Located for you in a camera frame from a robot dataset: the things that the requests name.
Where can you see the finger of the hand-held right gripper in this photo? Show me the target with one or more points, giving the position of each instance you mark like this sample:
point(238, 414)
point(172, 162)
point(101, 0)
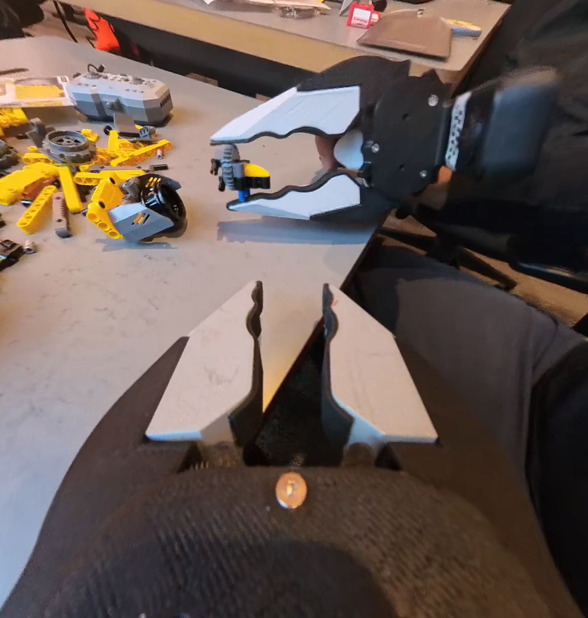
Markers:
point(313, 108)
point(323, 198)

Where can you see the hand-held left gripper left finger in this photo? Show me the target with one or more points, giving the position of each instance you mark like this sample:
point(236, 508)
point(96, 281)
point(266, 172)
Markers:
point(211, 381)

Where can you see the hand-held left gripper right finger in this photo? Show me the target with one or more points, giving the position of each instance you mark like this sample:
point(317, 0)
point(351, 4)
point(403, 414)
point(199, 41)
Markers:
point(376, 381)

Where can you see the yellow grey gear brick assembly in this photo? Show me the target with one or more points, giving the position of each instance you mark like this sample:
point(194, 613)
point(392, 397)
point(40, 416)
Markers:
point(255, 170)

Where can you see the grey yellow lego cab piece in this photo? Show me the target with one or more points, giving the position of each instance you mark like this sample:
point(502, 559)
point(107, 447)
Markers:
point(139, 219)

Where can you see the grey desk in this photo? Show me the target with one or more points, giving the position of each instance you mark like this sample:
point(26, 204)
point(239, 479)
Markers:
point(129, 314)
point(284, 34)

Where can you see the person's right hand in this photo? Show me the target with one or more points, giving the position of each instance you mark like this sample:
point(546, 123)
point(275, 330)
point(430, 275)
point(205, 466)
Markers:
point(325, 152)

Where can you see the brown leather pouch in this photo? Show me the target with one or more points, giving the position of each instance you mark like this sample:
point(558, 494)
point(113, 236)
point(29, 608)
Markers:
point(405, 36)

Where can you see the person's dark clothing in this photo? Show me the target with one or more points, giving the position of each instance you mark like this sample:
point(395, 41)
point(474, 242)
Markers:
point(467, 338)

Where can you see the white instruction sheet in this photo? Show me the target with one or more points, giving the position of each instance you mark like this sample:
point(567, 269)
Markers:
point(298, 6)

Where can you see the red box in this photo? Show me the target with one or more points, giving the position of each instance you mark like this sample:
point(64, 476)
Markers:
point(364, 17)

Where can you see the yellow grey tool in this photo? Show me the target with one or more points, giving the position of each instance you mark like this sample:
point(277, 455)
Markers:
point(463, 30)

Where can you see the black office chair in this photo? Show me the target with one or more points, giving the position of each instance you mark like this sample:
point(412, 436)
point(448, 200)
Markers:
point(467, 231)

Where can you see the grey curved panel brick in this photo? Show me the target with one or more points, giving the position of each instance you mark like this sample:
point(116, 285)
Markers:
point(125, 123)

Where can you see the grey battery hub brick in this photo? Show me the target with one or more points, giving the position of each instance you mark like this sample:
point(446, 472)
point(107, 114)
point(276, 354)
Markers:
point(115, 96)

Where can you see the grey gear rack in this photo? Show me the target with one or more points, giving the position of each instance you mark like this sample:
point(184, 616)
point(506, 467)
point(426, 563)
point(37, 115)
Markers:
point(62, 217)

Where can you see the orange box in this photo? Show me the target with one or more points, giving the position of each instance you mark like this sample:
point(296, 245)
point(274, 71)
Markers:
point(103, 31)

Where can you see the pile of yellow beams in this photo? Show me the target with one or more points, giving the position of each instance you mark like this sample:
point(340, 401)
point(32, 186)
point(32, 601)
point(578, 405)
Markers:
point(71, 188)

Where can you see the yellow rounded panel brick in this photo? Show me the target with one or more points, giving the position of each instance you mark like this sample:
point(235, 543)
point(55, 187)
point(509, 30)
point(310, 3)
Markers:
point(14, 186)

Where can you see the large yellow beam assembly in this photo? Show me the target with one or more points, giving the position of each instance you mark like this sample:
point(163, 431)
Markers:
point(4, 118)

